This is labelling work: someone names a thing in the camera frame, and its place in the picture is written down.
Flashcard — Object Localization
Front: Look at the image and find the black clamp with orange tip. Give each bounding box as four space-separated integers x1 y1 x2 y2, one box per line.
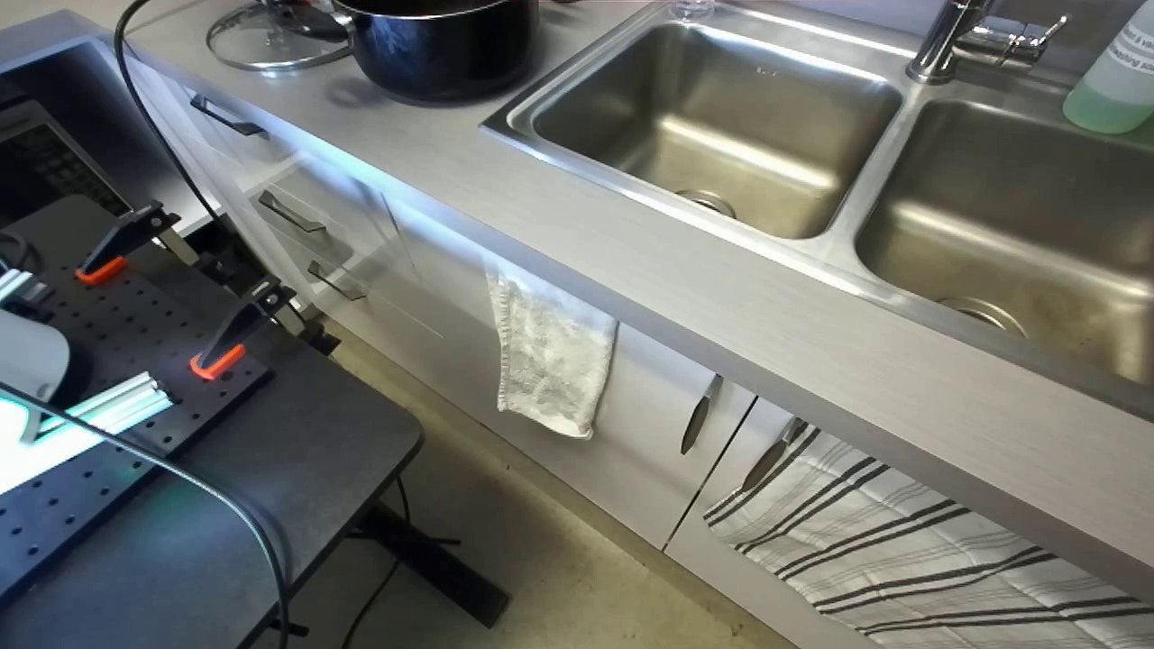
183 275 343 385
73 204 201 293

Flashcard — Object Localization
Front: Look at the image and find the black work table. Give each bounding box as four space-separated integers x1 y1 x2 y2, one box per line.
0 194 515 649

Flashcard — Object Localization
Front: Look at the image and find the stainless steel double sink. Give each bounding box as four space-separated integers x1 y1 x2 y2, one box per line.
482 0 1154 421

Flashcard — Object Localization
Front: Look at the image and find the black perforated mounting board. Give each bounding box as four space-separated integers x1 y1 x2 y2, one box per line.
0 194 279 608

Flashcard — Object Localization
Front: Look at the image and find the glass lid with black knob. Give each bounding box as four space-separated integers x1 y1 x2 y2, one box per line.
201 0 361 75

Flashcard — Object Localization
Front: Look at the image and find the black power cable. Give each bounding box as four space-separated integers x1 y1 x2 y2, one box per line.
111 0 230 230

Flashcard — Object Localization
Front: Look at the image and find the green dish soap bottle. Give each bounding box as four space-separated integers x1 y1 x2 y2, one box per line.
1061 0 1154 141

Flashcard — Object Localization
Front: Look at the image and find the white hanging dish towel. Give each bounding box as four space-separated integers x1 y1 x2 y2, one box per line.
482 266 622 445

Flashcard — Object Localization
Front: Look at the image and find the black cooking pot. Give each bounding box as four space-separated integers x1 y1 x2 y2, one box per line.
327 0 540 104

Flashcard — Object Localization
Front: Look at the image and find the metal cabinet handle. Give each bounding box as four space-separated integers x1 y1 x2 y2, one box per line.
676 371 725 460
189 92 266 141
740 415 811 492
303 257 372 308
255 189 331 241

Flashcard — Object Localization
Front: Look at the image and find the chrome sink faucet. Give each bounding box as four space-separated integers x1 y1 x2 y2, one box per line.
906 0 1076 92

